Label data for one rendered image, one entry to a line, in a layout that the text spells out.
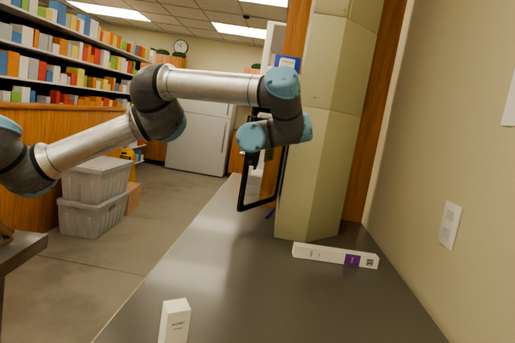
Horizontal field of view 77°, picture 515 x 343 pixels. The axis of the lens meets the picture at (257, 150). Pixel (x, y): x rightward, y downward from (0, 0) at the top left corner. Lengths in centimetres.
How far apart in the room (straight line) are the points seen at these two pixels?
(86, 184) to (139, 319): 253
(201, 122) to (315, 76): 514
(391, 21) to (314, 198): 85
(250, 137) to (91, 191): 251
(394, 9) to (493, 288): 114
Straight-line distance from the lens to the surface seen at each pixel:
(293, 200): 114
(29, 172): 107
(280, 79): 70
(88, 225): 329
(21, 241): 106
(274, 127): 80
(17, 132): 105
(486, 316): 87
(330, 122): 112
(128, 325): 72
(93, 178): 314
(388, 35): 157
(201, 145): 619
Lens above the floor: 137
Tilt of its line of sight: 7 degrees down
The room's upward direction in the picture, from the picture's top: 9 degrees clockwise
